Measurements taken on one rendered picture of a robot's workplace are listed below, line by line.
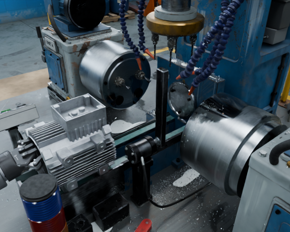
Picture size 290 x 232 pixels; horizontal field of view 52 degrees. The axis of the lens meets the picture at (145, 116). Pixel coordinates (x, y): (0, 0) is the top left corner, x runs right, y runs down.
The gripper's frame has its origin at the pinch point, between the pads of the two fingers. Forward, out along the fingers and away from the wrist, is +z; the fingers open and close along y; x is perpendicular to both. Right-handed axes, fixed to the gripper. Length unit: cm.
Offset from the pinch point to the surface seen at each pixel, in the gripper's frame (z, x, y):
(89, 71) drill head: 23.7, 1.9, 30.4
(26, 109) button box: -5.2, -0.9, 20.0
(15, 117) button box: -9.4, -0.2, 19.4
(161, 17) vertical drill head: 36.5, -22.2, -1.0
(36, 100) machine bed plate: 9, 29, 73
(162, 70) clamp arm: 24.3, -14.7, -14.3
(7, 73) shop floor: 36, 113, 306
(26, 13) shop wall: 150, 119, 543
